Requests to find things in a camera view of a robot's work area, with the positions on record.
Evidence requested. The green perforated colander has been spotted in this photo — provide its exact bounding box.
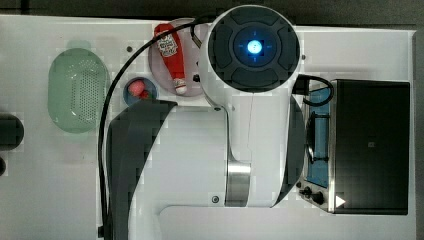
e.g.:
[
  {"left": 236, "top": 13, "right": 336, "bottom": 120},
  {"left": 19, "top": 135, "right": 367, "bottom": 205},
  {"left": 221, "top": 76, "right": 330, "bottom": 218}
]
[{"left": 47, "top": 40, "right": 110, "bottom": 134}]

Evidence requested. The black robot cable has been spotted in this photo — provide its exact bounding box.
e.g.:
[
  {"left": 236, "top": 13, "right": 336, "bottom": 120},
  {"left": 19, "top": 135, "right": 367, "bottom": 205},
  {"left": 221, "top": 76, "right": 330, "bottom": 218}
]
[{"left": 97, "top": 13, "right": 218, "bottom": 238}]

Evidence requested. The black toaster oven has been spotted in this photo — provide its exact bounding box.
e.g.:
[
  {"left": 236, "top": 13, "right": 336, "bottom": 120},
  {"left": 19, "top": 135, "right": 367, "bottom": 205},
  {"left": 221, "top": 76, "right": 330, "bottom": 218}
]
[{"left": 296, "top": 79, "right": 410, "bottom": 215}]

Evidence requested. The red plush strawberry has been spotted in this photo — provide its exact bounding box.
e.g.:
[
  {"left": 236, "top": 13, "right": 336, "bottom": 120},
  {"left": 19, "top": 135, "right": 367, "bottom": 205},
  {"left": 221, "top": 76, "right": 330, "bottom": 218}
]
[{"left": 139, "top": 90, "right": 149, "bottom": 99}]

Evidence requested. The blue small bowl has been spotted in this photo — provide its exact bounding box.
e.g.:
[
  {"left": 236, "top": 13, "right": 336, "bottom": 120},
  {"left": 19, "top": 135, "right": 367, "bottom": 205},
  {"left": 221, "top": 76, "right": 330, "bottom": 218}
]
[{"left": 123, "top": 77, "right": 158, "bottom": 106}]

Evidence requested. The pink plush strawberry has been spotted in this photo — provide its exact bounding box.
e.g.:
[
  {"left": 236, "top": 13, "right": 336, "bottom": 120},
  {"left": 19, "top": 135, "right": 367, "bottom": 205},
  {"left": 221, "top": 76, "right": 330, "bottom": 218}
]
[{"left": 128, "top": 80, "right": 145, "bottom": 97}]

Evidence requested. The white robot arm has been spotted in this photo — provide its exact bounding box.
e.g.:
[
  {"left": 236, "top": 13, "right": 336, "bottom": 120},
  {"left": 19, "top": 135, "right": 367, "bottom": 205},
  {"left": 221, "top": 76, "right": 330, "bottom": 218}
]
[{"left": 105, "top": 5, "right": 304, "bottom": 240}]

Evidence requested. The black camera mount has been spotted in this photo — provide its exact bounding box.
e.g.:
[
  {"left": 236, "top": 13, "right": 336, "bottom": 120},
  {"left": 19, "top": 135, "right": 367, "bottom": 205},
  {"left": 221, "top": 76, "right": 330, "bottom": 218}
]
[{"left": 0, "top": 113, "right": 25, "bottom": 178}]

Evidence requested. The grey round plate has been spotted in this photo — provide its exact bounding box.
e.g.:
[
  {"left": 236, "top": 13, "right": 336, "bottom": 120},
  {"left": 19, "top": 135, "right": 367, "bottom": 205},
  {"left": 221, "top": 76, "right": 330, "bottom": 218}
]
[{"left": 149, "top": 24, "right": 208, "bottom": 97}]

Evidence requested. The red plush ketchup bottle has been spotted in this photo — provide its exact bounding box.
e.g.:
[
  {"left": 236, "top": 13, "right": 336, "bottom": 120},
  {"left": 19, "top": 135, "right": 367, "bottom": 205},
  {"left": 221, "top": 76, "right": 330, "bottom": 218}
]
[{"left": 157, "top": 32, "right": 187, "bottom": 95}]

